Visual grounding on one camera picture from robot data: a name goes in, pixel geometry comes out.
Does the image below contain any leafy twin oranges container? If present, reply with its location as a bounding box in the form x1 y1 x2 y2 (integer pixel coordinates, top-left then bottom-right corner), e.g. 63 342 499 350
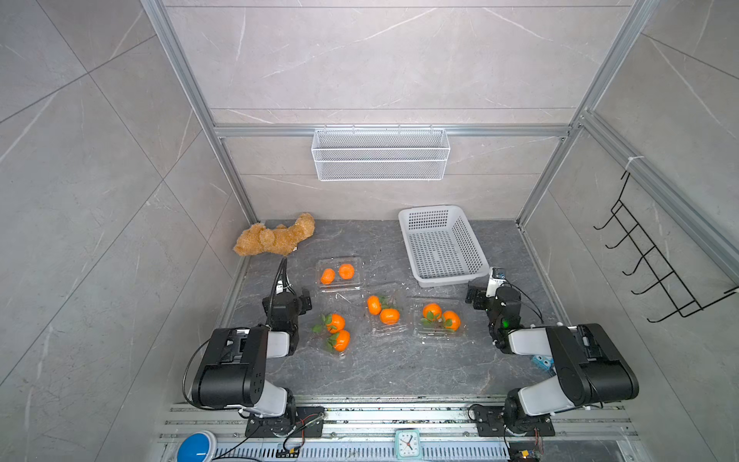
421 303 462 331
312 313 351 353

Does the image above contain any clear clamshell container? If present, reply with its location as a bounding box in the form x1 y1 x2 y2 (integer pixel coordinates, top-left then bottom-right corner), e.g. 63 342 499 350
364 283 411 337
316 256 365 293
410 298 467 341
307 309 355 361

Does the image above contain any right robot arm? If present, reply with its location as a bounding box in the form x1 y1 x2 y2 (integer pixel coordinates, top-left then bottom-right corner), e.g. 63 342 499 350
465 280 639 436

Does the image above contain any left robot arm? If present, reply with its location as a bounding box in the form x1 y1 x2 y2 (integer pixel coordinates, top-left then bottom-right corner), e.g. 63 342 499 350
181 289 312 424

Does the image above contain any brown teddy bear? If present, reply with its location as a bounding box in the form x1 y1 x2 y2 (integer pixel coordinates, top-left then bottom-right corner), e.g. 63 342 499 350
233 213 316 256

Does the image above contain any small blue clock on table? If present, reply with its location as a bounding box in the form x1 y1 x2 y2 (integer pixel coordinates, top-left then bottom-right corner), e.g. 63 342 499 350
531 355 555 373

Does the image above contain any orange in far container right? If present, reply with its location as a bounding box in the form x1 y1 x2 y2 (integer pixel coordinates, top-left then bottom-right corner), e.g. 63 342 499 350
339 264 355 280

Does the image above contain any white plastic basket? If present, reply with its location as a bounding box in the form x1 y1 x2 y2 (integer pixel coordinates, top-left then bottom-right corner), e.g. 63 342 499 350
398 205 490 288

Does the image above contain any orange in middle container lower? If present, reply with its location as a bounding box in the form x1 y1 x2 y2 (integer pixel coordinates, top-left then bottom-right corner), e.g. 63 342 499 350
379 308 400 325

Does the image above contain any blue round button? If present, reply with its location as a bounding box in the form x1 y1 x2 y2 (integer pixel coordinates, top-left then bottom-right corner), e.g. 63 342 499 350
175 430 217 462

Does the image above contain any small white clock front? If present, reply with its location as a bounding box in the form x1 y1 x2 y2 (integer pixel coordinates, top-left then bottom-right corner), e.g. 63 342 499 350
395 429 423 460

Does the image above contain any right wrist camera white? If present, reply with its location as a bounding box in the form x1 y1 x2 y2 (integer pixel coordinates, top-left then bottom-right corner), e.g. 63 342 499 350
486 267 506 298

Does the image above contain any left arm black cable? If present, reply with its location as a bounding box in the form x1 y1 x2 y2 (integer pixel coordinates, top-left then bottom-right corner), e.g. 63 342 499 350
264 256 289 327

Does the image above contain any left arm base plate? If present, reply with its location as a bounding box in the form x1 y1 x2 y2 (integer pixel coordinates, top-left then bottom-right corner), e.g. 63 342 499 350
244 406 326 439

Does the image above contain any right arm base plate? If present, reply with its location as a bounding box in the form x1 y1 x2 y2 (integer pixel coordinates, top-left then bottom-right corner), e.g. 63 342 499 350
468 403 555 437

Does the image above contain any white wire wall basket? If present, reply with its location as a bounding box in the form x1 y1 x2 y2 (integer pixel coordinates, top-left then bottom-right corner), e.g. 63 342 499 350
311 128 451 182

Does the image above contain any black wall hook rack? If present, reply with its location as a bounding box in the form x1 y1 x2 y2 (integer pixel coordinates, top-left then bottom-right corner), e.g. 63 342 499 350
593 172 738 325

